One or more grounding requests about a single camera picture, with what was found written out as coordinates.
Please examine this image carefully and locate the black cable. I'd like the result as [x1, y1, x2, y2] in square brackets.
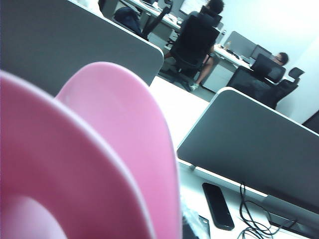
[235, 181, 300, 239]

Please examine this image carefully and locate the person with glasses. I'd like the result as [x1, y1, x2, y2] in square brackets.
[273, 52, 290, 66]

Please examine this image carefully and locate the person in black clothes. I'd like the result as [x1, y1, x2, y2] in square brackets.
[164, 0, 225, 92]

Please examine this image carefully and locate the small grey partition panel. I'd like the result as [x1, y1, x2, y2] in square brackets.
[224, 30, 257, 58]

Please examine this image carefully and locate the bright computer monitor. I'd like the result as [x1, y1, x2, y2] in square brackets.
[179, 0, 210, 15]

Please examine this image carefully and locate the grey desk partition panel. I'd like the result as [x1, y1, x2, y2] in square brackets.
[176, 87, 319, 215]
[0, 0, 164, 98]

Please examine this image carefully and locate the white drawer cabinet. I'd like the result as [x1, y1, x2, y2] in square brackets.
[202, 59, 239, 93]

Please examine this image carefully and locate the pink plastic watering can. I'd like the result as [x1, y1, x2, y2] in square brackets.
[0, 61, 184, 239]

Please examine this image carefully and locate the black mesh office chair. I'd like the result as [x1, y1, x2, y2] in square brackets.
[286, 67, 306, 87]
[142, 0, 174, 40]
[159, 6, 224, 88]
[228, 53, 300, 110]

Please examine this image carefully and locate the black smartphone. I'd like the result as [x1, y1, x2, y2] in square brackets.
[201, 182, 235, 231]

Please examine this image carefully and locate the small dark device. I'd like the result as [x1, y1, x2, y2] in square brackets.
[183, 215, 211, 239]

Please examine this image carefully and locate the grey cable tray flap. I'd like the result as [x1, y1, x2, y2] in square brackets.
[261, 194, 319, 239]

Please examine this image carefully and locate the dark blue bag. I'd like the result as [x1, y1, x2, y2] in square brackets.
[113, 6, 143, 38]

